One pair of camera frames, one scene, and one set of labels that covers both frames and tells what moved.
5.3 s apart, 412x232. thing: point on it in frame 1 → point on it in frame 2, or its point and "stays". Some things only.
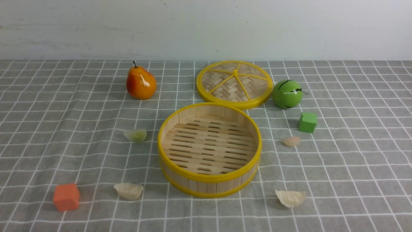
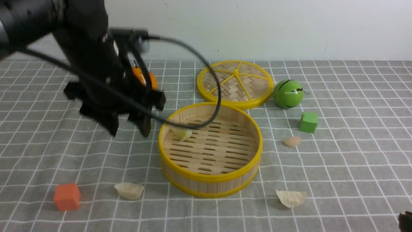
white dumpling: (129, 191) stays
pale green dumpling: (136, 135) → (180, 134)
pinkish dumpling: (292, 141) stays
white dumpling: (290, 198) stays
